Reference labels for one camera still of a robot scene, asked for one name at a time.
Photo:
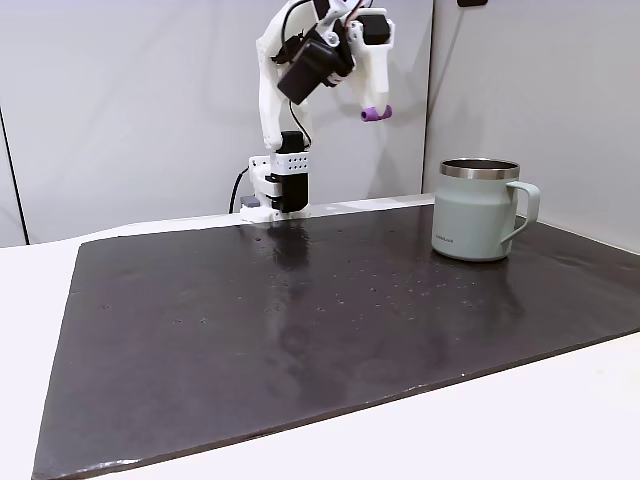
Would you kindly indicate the pale green steel mug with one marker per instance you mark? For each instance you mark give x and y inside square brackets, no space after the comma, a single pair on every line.
[467,220]

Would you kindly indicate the purple ribbed pen grip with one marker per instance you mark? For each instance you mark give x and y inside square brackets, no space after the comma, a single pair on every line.
[372,115]

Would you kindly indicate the black wall fixture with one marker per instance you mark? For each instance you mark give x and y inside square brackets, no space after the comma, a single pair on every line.
[472,2]

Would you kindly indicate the black camera box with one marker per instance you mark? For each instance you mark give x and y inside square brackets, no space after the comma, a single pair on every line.
[312,67]

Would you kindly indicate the black table mat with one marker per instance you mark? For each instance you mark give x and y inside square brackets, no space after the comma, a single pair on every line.
[300,325]

